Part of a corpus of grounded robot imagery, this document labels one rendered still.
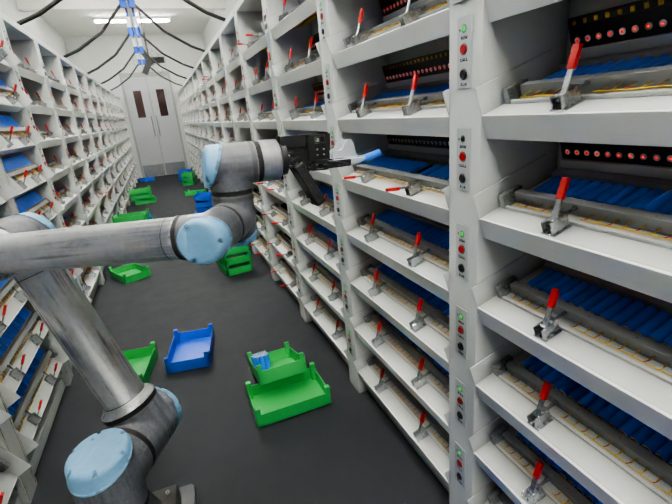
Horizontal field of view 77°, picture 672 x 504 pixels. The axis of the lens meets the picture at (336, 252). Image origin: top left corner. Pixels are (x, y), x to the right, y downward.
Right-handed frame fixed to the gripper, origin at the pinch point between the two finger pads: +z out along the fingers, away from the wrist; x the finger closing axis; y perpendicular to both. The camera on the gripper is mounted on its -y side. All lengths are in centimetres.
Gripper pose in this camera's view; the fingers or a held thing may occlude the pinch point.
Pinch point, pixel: (358, 160)
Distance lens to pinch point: 106.6
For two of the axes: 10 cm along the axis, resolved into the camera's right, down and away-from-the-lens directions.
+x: -4.0, -2.7, 8.8
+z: 9.2, -1.7, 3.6
